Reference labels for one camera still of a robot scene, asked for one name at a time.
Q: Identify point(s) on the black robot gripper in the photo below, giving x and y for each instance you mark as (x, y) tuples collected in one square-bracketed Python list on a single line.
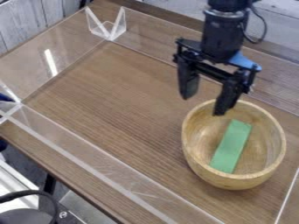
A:
[(216, 57)]

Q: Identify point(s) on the green rectangular block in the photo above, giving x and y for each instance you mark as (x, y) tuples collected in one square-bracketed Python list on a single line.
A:
[(232, 145)]

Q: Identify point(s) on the light wooden bowl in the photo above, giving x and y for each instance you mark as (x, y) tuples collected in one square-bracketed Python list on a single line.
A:
[(265, 151)]

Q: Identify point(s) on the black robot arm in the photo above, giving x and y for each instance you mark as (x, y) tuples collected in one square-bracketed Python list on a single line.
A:
[(228, 4)]

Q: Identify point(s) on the blue object at left edge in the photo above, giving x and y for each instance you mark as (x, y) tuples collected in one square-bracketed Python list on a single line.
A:
[(6, 98)]

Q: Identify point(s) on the black table leg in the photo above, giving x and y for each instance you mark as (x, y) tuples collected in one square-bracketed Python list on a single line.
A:
[(50, 184)]

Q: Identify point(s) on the black chair armrest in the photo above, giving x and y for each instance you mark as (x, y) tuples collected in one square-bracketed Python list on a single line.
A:
[(29, 213)]

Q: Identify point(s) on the clear acrylic tray wall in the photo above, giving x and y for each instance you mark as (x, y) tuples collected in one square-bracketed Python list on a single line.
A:
[(98, 117)]

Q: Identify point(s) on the clear acrylic corner bracket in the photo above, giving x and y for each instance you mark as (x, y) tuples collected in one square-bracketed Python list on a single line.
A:
[(108, 30)]

